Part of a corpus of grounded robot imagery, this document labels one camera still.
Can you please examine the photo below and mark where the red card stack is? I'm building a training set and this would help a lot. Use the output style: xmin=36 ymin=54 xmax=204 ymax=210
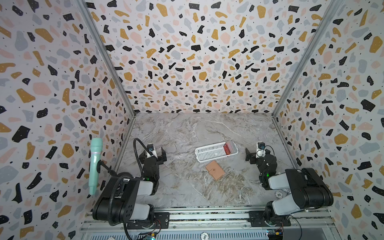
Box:
xmin=223 ymin=143 xmax=231 ymax=156

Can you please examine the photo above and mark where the white plastic basket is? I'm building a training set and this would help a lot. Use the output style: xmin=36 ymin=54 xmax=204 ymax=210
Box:
xmin=195 ymin=141 xmax=239 ymax=163

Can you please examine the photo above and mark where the mint green microphone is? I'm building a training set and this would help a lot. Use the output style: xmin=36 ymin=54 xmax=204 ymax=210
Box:
xmin=89 ymin=138 xmax=103 ymax=196

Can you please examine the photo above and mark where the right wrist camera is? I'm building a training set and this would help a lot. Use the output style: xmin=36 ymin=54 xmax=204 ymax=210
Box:
xmin=256 ymin=142 xmax=266 ymax=158

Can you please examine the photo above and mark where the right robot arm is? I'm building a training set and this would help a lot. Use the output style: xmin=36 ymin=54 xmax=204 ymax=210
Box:
xmin=246 ymin=149 xmax=334 ymax=222

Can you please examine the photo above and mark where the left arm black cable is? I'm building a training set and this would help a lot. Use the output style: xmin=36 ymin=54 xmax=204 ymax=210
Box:
xmin=132 ymin=137 xmax=151 ymax=175

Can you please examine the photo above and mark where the aluminium mounting rail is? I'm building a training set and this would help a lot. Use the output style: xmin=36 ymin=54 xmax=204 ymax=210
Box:
xmin=80 ymin=206 xmax=341 ymax=240

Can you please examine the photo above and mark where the tan leather card holder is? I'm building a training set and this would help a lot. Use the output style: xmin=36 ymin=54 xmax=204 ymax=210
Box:
xmin=206 ymin=161 xmax=226 ymax=181

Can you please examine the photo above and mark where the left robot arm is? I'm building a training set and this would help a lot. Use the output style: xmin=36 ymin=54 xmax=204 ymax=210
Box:
xmin=92 ymin=144 xmax=167 ymax=228

